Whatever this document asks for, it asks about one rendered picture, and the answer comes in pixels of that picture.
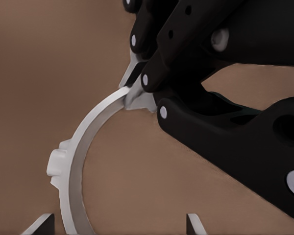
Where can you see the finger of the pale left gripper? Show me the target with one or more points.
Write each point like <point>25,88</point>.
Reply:
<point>131,72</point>
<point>139,99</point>

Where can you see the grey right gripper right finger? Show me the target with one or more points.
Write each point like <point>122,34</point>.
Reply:
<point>193,226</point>

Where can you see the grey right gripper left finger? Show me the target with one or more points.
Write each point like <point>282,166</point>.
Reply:
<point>45,226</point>

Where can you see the white drainage pipe clamp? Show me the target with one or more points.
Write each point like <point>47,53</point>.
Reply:
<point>72,171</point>

